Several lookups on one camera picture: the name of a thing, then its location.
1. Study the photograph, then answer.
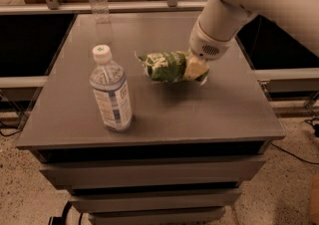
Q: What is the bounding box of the black floor cable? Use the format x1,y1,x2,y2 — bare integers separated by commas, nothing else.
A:
270,142,319,166
0,119,24,137

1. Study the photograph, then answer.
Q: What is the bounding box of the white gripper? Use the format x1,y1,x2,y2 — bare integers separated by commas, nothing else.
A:
183,20,233,82

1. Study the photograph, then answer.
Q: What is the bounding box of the black floor cable left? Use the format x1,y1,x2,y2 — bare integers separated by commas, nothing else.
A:
0,119,24,137

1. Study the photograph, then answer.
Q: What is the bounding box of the green jalapeno chip bag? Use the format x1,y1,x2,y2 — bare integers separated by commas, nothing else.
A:
135,50,210,86

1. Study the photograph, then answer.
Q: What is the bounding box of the water bottle with white cap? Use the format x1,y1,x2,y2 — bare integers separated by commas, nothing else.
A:
89,45,133,131

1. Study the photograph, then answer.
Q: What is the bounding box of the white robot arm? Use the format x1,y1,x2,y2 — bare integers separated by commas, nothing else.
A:
189,0,319,66

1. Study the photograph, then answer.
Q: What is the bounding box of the black floor cable right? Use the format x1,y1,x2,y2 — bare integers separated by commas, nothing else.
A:
270,142,319,166

